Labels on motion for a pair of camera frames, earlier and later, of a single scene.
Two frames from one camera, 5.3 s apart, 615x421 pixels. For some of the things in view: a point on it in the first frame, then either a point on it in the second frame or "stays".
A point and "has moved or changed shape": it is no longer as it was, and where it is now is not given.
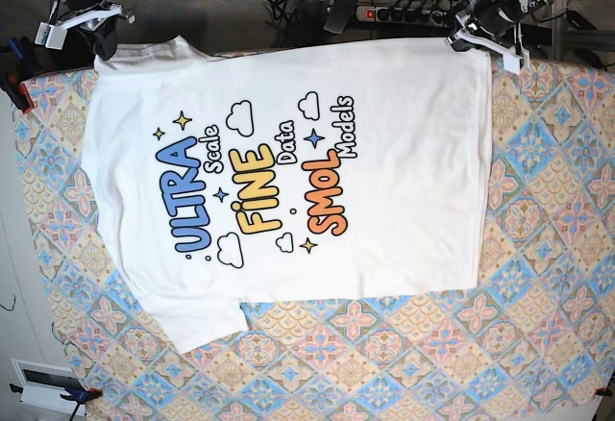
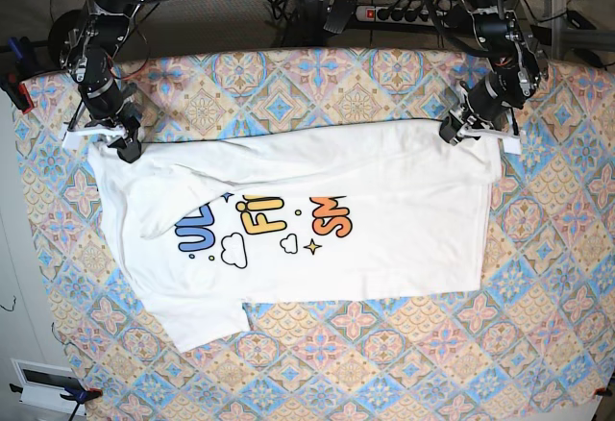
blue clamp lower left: [80, 396] stays
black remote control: [341, 5] stays
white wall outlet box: [43, 383] stays
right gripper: [494, 12] -> [491, 95]
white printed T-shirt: [304, 172] has moved or changed shape
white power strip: [391, 14] stays
